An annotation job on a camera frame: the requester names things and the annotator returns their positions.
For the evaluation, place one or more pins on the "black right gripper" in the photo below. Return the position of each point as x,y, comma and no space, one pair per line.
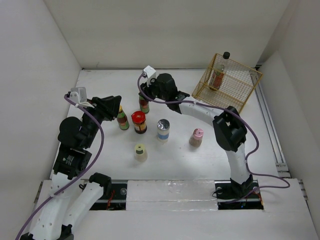
146,90

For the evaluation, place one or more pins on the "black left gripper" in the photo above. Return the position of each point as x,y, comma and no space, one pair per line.
108,106

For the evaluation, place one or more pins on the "yellow cap green sauce bottle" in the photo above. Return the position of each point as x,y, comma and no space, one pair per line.
143,104

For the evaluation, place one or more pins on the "red lid sauce jar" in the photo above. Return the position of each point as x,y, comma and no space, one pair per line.
139,121

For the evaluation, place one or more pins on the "silver cap blue shaker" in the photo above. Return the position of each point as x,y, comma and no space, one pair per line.
163,130

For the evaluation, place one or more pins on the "dark soy sauce bottle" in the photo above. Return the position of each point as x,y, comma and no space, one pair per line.
218,72

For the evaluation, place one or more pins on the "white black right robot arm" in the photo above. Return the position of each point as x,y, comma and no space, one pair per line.
230,132

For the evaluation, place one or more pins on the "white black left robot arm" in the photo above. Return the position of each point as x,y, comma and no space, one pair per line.
58,216

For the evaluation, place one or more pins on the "green label sauce bottle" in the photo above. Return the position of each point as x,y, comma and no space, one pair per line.
122,119

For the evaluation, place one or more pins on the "yellow cap spice shaker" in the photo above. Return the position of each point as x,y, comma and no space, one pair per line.
140,152

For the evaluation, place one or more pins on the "pink cap spice shaker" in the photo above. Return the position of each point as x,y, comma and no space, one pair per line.
196,138

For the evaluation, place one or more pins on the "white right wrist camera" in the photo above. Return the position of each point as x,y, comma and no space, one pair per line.
149,73

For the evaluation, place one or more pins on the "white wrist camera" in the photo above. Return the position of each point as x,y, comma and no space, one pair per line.
149,73
78,95

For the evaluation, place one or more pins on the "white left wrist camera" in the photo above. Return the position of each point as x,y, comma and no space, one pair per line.
78,95

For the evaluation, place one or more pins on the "yellow wire basket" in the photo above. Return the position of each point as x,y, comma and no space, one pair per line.
238,83

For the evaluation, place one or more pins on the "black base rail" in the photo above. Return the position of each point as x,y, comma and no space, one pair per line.
197,196

